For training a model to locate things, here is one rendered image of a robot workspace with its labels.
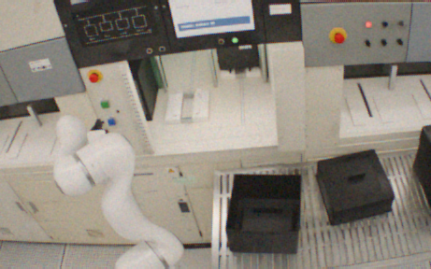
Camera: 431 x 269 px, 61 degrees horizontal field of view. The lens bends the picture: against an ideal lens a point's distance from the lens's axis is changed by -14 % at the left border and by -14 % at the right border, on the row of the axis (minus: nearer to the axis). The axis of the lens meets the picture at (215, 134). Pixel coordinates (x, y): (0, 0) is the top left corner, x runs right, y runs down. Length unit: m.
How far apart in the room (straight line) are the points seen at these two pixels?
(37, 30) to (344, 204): 1.40
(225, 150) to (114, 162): 0.93
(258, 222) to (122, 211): 0.78
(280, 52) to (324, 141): 0.56
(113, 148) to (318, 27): 0.86
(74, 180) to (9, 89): 0.94
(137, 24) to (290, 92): 0.63
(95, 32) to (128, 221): 0.75
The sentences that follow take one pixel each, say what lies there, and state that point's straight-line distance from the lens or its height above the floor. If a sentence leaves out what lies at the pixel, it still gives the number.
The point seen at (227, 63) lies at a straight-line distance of 2.21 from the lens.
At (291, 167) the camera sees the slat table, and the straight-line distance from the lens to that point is 1.93.
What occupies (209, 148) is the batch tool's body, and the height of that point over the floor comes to 0.87.
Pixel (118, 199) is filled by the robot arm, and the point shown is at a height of 1.41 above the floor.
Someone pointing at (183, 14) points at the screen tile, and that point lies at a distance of 1.47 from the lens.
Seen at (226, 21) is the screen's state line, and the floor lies 1.51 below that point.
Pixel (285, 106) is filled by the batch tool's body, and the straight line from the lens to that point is 1.66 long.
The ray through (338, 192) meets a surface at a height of 0.86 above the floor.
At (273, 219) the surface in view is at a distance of 1.74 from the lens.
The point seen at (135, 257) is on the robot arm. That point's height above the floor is 1.18.
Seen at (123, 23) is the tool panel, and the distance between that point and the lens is 1.52.
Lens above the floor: 2.22
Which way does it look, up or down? 44 degrees down
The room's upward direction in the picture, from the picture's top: 12 degrees counter-clockwise
